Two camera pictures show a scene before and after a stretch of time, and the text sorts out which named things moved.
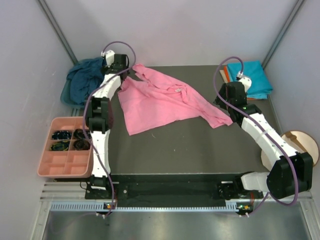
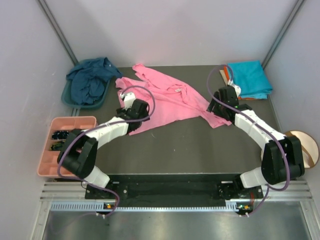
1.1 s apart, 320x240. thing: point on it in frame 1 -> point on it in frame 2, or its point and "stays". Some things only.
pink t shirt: (153, 100) stays
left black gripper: (105, 68) -> (122, 110)
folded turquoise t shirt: (260, 87) stays
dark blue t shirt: (86, 75) stays
